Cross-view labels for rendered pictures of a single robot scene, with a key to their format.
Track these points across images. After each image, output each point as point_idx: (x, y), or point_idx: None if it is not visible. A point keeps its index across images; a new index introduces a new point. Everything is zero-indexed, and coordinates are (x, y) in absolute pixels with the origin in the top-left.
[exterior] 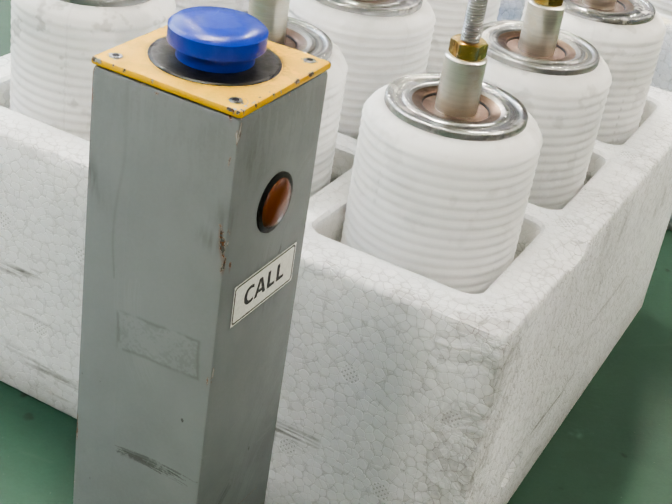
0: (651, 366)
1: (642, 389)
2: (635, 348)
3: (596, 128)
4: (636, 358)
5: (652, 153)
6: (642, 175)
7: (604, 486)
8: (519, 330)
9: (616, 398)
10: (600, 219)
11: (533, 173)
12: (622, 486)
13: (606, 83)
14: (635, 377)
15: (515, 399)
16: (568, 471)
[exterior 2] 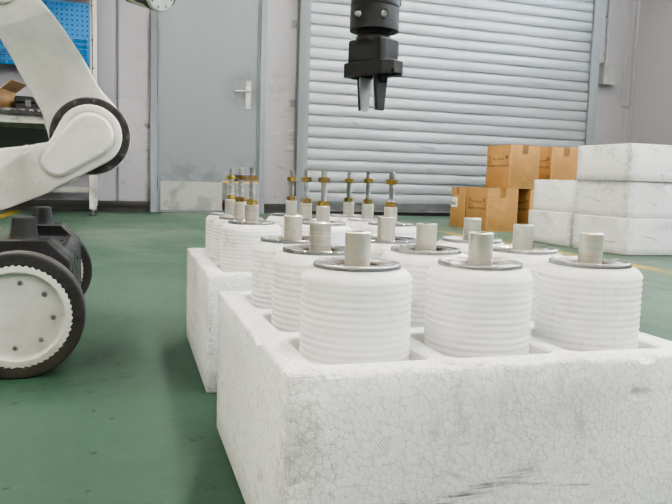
0: (181, 380)
1: (178, 374)
2: (193, 382)
3: (213, 239)
4: (190, 380)
5: (203, 264)
6: (198, 262)
7: (167, 356)
8: (187, 250)
9: (185, 370)
10: (195, 256)
11: (207, 228)
12: (162, 357)
13: (213, 222)
14: (184, 376)
15: (188, 283)
16: (181, 355)
